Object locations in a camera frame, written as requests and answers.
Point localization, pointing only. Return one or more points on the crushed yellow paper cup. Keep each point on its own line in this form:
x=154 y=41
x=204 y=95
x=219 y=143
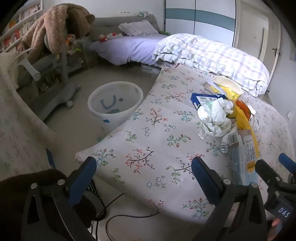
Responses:
x=227 y=84

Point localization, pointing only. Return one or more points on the yellow sponge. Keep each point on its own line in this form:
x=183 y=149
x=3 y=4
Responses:
x=245 y=125

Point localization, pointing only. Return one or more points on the grey wheeled chair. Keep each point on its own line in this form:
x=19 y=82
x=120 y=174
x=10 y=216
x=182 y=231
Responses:
x=57 y=88

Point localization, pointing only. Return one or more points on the purple bed sheet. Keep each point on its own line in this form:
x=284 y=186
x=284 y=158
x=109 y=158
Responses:
x=129 y=48

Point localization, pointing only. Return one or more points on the pale blue carton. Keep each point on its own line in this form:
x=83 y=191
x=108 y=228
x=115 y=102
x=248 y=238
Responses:
x=245 y=157

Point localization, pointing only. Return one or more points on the plaid quilt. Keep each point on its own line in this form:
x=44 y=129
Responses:
x=208 y=53

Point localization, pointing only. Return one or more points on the white bookshelf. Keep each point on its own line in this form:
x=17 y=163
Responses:
x=20 y=20

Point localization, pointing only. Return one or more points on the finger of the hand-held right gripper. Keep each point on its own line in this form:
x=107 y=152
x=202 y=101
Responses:
x=286 y=161
x=266 y=170

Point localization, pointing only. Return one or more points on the box under bed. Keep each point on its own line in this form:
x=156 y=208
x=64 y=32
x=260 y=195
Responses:
x=150 y=70

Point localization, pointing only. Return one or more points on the blue cardboard box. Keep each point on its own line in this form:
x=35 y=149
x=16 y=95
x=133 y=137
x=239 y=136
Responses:
x=201 y=99

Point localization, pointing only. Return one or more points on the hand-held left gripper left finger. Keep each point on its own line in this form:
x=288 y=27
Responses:
x=83 y=180

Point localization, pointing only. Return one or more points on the brown teddy bear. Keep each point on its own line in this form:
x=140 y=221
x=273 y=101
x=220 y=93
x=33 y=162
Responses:
x=78 y=20

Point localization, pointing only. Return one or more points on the person's right hand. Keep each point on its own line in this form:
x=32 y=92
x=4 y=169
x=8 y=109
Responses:
x=276 y=223

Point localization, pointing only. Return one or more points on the white and teal wardrobe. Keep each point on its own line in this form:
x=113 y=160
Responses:
x=201 y=16

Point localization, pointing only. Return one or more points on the white wall socket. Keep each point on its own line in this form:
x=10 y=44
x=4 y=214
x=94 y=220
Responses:
x=289 y=115

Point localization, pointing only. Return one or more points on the brown fleece blanket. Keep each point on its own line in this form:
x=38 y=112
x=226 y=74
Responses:
x=44 y=30

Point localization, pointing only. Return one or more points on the colourful toys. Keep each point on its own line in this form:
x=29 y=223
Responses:
x=72 y=42

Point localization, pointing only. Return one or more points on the pale floral cloth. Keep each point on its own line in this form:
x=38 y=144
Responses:
x=20 y=129

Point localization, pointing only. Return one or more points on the red and white plush toy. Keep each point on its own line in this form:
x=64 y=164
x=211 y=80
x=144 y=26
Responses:
x=108 y=37

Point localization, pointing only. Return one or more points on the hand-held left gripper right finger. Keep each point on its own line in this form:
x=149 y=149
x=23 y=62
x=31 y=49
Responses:
x=205 y=183

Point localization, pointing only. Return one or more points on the grey headboard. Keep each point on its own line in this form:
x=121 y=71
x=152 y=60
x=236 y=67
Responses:
x=106 y=24

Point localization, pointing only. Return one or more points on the white printed paper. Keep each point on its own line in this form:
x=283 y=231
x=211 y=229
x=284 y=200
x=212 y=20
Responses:
x=215 y=118

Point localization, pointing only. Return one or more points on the white tissue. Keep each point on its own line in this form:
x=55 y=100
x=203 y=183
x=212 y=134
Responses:
x=224 y=147

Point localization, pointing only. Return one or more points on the plaid pillow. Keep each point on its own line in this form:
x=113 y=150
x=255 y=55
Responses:
x=138 y=27

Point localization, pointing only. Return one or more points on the orange wrapper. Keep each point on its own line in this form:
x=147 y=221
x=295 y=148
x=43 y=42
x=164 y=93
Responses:
x=242 y=107

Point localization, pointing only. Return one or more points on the white plastic bin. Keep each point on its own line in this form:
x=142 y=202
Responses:
x=108 y=113

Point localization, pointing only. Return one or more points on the white door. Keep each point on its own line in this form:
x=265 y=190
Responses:
x=256 y=39

